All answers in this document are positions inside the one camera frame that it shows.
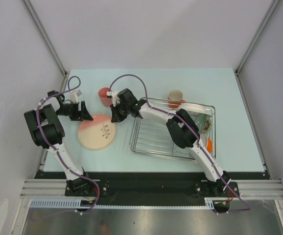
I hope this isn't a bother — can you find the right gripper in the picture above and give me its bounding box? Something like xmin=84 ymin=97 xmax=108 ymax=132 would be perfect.
xmin=110 ymin=101 xmax=130 ymax=123

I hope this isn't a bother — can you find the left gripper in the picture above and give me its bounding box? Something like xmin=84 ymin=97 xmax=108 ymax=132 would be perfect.
xmin=56 ymin=101 xmax=94 ymax=121

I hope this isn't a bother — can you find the pink plastic cup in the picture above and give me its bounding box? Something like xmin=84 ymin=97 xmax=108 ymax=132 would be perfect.
xmin=98 ymin=87 xmax=112 ymax=107

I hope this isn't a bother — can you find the pink cream floral plate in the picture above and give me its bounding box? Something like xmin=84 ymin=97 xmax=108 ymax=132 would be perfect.
xmin=77 ymin=114 xmax=117 ymax=150

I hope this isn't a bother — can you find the metal wire dish rack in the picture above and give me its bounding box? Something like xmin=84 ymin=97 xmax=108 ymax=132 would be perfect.
xmin=129 ymin=97 xmax=216 ymax=162

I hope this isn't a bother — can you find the white grey-rimmed deep plate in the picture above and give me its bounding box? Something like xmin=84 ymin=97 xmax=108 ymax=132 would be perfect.
xmin=178 ymin=102 xmax=212 ymax=116

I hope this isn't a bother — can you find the green floral bowl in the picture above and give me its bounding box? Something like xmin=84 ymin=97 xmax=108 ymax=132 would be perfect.
xmin=195 ymin=114 xmax=212 ymax=134

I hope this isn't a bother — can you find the orange white bowl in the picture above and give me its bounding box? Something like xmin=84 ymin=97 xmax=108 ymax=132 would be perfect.
xmin=200 ymin=134 xmax=213 ymax=154

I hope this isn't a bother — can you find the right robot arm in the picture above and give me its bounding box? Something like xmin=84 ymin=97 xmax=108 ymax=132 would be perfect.
xmin=107 ymin=89 xmax=232 ymax=196

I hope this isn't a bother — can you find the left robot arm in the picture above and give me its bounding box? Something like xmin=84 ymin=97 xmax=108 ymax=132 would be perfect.
xmin=24 ymin=90 xmax=98 ymax=196

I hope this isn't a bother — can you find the orange white mug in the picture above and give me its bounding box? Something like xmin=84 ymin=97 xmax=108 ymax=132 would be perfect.
xmin=168 ymin=89 xmax=185 ymax=109

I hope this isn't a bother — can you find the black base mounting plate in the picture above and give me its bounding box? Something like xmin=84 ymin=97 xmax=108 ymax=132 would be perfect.
xmin=35 ymin=171 xmax=270 ymax=212

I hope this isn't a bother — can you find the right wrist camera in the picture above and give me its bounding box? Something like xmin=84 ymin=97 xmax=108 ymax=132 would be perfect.
xmin=106 ymin=91 xmax=120 ymax=107

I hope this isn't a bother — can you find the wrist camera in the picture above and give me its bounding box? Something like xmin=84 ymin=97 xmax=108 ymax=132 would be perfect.
xmin=106 ymin=91 xmax=120 ymax=107
xmin=70 ymin=90 xmax=82 ymax=103

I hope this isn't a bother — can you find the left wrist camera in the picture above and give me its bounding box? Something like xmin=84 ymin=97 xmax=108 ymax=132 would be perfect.
xmin=70 ymin=90 xmax=82 ymax=103

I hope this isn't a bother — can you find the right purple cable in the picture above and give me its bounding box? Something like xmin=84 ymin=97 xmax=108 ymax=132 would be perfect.
xmin=109 ymin=74 xmax=252 ymax=214

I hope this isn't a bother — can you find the purple cable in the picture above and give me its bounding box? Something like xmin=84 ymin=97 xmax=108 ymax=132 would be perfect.
xmin=31 ymin=76 xmax=100 ymax=220
xmin=109 ymin=74 xmax=252 ymax=214

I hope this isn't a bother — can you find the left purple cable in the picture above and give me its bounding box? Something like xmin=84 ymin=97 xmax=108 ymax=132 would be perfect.
xmin=31 ymin=76 xmax=100 ymax=220

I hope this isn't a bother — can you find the white slotted cable duct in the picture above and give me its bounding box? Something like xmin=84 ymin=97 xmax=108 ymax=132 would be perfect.
xmin=30 ymin=198 xmax=214 ymax=210

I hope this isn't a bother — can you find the left aluminium frame post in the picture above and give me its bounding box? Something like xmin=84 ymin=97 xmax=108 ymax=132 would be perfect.
xmin=20 ymin=0 xmax=67 ymax=77

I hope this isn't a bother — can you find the aluminium frame post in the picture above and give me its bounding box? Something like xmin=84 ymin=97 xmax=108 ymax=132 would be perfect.
xmin=20 ymin=0 xmax=67 ymax=77
xmin=235 ymin=0 xmax=281 ymax=74

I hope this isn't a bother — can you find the right aluminium frame post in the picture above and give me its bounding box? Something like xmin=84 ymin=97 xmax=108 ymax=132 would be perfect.
xmin=235 ymin=0 xmax=281 ymax=74

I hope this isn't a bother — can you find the aluminium front rail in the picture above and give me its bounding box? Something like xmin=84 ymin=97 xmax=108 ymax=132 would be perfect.
xmin=20 ymin=179 xmax=283 ymax=200

